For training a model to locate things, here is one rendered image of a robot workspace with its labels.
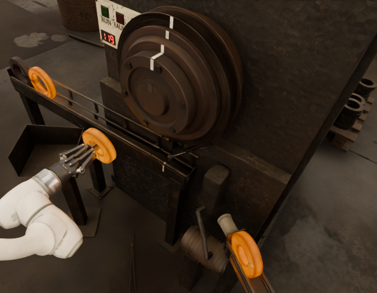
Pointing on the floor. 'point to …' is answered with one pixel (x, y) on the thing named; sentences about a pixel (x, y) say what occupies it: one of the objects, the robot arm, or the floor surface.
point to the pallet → (352, 115)
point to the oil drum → (79, 15)
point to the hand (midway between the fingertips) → (98, 143)
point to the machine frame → (259, 103)
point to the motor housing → (192, 254)
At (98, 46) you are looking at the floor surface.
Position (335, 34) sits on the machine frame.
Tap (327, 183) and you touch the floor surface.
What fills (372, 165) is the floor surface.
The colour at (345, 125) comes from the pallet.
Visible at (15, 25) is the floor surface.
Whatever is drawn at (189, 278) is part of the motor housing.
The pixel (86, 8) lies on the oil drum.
